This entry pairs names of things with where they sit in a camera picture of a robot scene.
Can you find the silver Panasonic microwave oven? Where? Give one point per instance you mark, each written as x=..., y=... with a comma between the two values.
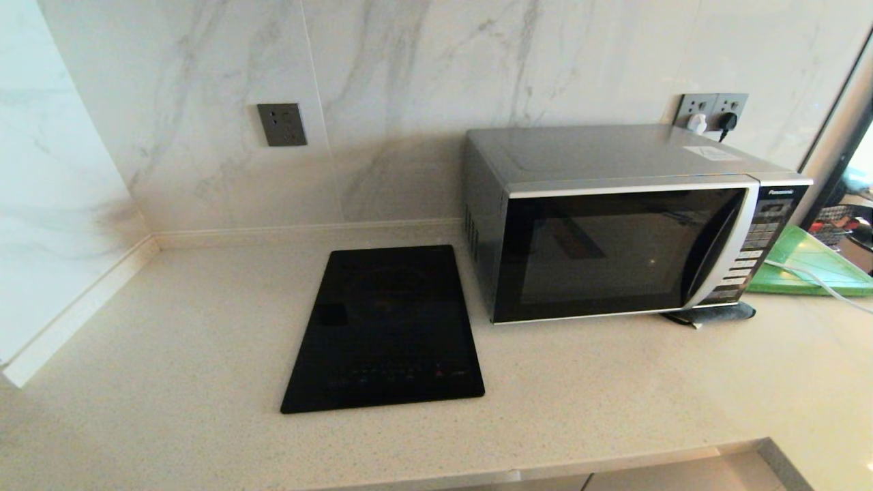
x=614, y=153

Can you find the dark cloth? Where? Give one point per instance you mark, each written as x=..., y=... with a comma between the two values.
x=716, y=314

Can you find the black glass induction cooktop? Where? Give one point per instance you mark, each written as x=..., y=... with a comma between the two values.
x=385, y=334

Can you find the white power plug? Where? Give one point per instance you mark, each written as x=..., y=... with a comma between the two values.
x=697, y=123

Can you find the black power plug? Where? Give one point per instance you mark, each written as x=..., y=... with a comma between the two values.
x=728, y=121

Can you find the beige cabinet door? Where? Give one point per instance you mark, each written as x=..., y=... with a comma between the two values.
x=682, y=474

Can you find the green cutting board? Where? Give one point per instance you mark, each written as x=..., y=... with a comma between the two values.
x=811, y=266

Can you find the blue background object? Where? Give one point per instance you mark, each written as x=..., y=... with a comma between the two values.
x=859, y=181

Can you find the dark grey wall socket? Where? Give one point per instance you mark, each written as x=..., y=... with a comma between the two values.
x=282, y=125

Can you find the dark window frame post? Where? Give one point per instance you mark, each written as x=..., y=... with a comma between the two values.
x=829, y=153

